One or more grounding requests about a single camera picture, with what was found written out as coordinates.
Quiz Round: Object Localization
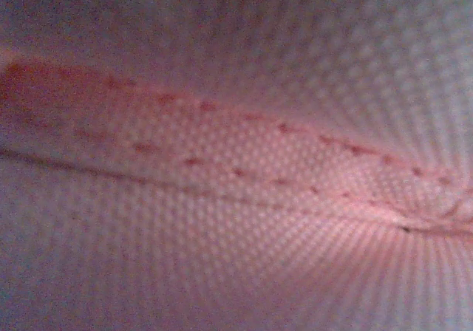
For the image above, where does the pink student backpack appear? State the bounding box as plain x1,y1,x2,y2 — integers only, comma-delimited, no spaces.
0,0,473,331

